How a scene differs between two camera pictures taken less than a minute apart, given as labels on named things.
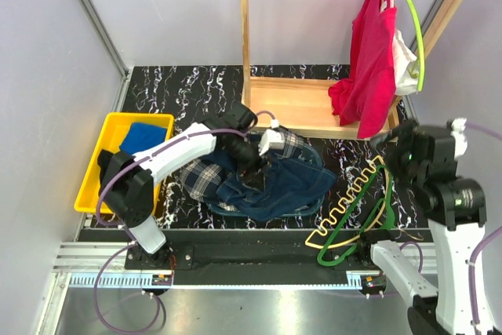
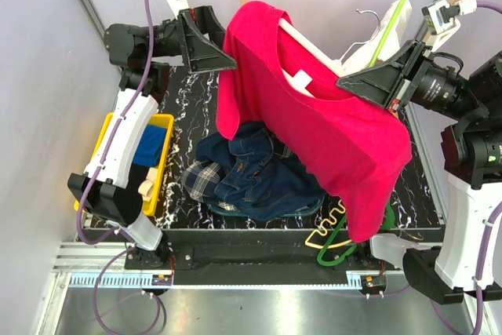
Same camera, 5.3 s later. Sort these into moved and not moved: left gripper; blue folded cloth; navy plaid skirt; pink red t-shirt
Moved: left gripper; pink red t-shirt
Not moved: blue folded cloth; navy plaid skirt
